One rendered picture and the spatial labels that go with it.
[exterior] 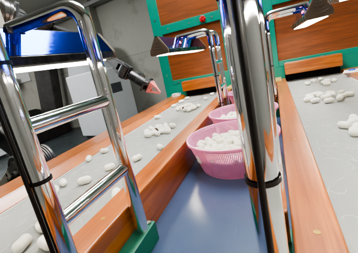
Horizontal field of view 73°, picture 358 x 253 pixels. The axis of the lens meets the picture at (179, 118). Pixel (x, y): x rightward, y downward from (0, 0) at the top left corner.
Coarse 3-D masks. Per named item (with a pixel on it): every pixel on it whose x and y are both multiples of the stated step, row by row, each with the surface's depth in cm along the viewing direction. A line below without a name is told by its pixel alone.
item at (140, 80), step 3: (138, 78) 136; (141, 78) 136; (144, 78) 136; (150, 78) 139; (135, 81) 136; (138, 81) 136; (141, 81) 135; (144, 81) 132; (138, 84) 137; (141, 84) 136; (144, 84) 133; (141, 87) 134; (144, 87) 138; (141, 90) 134
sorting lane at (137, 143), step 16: (192, 96) 176; (208, 96) 161; (176, 112) 131; (192, 112) 123; (144, 128) 111; (176, 128) 99; (128, 144) 91; (144, 144) 87; (96, 160) 81; (112, 160) 78; (144, 160) 72; (64, 176) 73; (80, 176) 70; (96, 176) 67; (64, 192) 62; (80, 192) 60; (16, 208) 58; (32, 208) 57; (96, 208) 51; (0, 224) 52; (16, 224) 51; (32, 224) 50; (80, 224) 46; (0, 240) 46; (16, 240) 45; (32, 240) 44
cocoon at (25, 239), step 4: (20, 236) 43; (24, 236) 42; (28, 236) 43; (20, 240) 41; (24, 240) 42; (28, 240) 42; (16, 244) 41; (20, 244) 41; (24, 244) 41; (28, 244) 42; (12, 248) 40; (16, 248) 40; (20, 248) 41; (24, 248) 41; (16, 252) 40; (20, 252) 41
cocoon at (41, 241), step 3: (39, 237) 41; (42, 237) 41; (39, 240) 41; (42, 240) 40; (39, 243) 40; (42, 243) 40; (45, 243) 40; (39, 246) 40; (42, 246) 40; (45, 246) 39; (45, 249) 40; (48, 249) 40
